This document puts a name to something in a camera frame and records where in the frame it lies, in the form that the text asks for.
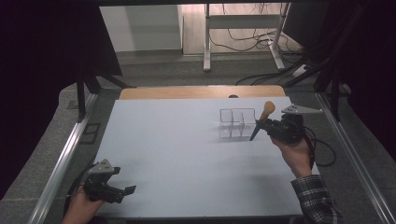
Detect makeup brush with dark handle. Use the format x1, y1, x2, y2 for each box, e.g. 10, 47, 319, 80
248, 100, 276, 142

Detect wooden table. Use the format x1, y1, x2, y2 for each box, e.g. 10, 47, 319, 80
119, 85, 287, 101

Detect black cables under desk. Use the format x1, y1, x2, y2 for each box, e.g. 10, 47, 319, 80
208, 3, 307, 57

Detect white power strip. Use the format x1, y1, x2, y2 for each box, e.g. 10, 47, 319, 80
291, 63, 310, 78

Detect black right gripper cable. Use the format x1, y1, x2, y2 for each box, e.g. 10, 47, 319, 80
303, 124, 338, 171

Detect black curtain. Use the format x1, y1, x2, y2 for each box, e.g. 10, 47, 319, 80
0, 0, 123, 201
283, 0, 396, 164

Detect white board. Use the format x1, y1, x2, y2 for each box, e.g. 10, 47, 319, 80
92, 96, 321, 219

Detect black floor cables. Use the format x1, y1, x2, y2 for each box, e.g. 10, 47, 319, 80
234, 54, 316, 87

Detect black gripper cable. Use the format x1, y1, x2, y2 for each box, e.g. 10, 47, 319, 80
303, 124, 338, 171
63, 162, 96, 218

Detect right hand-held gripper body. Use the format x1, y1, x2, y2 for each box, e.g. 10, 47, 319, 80
264, 104, 324, 145

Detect white desk frame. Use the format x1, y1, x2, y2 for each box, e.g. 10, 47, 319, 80
203, 3, 292, 73

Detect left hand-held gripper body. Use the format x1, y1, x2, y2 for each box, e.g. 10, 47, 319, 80
82, 159, 126, 205

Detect person's left hand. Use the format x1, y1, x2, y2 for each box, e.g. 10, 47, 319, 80
61, 186, 106, 224

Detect clear acrylic organizer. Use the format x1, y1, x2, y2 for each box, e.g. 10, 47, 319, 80
218, 107, 258, 140

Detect white cabinet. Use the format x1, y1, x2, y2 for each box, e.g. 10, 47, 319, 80
98, 4, 185, 53

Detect aluminium rail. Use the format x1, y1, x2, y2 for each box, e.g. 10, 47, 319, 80
315, 91, 396, 224
27, 92, 100, 224

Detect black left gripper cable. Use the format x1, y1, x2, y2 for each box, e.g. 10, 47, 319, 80
63, 162, 96, 218

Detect person's right hand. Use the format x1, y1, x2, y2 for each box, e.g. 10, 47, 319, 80
269, 135, 315, 179

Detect black metal stand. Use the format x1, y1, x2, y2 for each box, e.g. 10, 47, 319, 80
281, 3, 373, 122
75, 66, 137, 123

